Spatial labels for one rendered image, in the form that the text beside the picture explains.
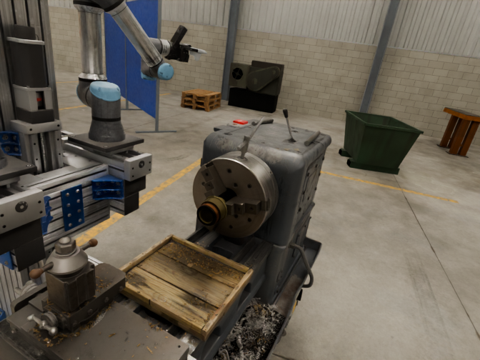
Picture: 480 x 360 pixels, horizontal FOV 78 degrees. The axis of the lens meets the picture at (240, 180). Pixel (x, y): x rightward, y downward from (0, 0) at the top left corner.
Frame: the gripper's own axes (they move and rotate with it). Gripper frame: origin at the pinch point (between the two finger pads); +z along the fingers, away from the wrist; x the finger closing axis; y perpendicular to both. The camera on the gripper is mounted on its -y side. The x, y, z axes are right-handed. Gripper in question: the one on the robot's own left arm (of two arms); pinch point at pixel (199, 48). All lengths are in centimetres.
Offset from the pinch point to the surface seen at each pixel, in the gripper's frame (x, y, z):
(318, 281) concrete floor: 87, 148, 85
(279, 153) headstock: 82, 22, -15
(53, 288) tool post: 92, 39, -96
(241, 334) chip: 106, 88, -38
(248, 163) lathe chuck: 82, 24, -33
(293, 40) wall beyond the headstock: -532, 3, 764
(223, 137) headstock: 58, 26, -24
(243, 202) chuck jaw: 89, 35, -38
